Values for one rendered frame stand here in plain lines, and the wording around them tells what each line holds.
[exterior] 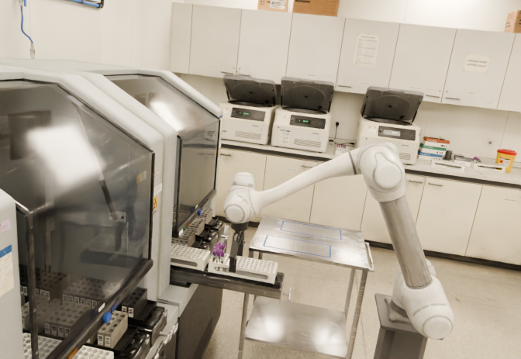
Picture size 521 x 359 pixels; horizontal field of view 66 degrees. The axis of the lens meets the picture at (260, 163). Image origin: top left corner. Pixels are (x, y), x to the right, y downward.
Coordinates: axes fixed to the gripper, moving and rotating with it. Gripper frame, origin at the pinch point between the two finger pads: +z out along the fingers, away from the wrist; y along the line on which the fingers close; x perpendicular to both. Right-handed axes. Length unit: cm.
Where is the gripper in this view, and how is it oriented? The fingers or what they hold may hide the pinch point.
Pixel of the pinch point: (236, 261)
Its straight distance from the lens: 184.5
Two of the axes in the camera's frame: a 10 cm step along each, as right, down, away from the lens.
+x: -9.8, -1.4, 1.3
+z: -1.0, 9.6, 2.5
